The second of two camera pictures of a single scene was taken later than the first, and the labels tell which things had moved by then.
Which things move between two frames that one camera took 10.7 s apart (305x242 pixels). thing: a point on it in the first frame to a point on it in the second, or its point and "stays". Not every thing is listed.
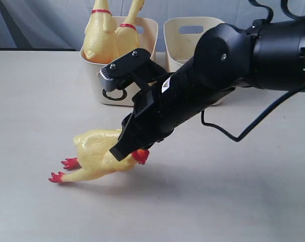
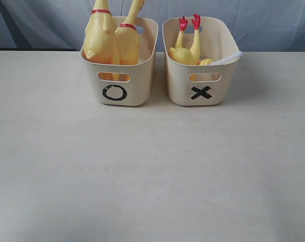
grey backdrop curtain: x=61 y=24 stays
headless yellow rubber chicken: x=95 y=158 to x=191 y=55
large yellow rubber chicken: x=101 y=43 stays
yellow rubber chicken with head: x=126 y=34 stays
